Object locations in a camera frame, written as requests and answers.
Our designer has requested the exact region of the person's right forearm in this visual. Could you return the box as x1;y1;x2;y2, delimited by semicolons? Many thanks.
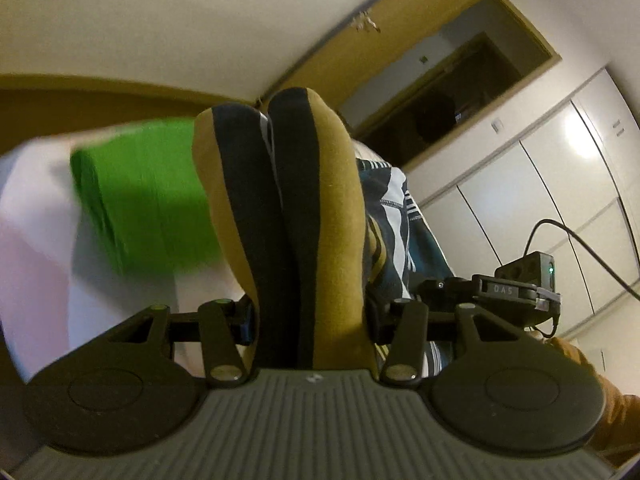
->
542;335;640;461

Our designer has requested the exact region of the striped knit sweater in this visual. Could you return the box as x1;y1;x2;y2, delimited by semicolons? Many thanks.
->
192;86;457;380

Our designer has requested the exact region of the small wall ornament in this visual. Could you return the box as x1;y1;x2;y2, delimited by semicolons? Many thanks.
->
351;10;383;35

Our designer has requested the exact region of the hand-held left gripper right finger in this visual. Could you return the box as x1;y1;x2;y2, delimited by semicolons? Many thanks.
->
366;298;532;387

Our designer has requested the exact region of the green cloth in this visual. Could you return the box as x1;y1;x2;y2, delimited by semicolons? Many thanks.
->
69;116;222;277

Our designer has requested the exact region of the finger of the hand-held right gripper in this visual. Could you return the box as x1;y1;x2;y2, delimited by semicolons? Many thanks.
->
414;276;476;313

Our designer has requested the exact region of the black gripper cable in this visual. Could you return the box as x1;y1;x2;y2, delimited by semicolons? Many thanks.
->
522;218;640;302

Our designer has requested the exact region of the wooden door frame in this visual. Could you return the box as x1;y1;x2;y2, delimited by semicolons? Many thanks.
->
259;0;562;173

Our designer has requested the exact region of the wooden wall panel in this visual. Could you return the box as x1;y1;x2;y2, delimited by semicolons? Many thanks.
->
0;73;258;157

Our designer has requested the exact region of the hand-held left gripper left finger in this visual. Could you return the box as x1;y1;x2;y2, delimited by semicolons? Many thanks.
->
97;296;259;388

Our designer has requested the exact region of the pink blue patchwork quilt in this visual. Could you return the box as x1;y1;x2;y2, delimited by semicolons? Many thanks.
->
0;122;211;386

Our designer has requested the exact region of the white wardrobe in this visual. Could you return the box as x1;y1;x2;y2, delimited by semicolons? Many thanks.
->
407;66;640;338

